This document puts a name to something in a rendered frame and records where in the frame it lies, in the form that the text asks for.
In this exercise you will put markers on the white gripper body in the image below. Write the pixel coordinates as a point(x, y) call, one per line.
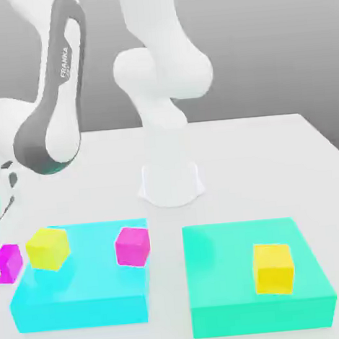
point(2, 227)

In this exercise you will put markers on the small magenta cube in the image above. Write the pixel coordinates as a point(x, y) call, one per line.
point(12, 263)
point(133, 248)

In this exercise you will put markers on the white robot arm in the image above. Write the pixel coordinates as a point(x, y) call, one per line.
point(161, 71)

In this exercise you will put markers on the small yellow-green cube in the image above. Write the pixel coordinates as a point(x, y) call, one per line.
point(47, 249)

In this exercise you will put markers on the small yellow cube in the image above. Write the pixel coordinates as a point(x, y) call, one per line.
point(273, 273)

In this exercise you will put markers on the large cyan box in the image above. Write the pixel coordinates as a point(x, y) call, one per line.
point(87, 292)

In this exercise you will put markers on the large teal box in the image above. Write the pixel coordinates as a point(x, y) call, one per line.
point(226, 292)

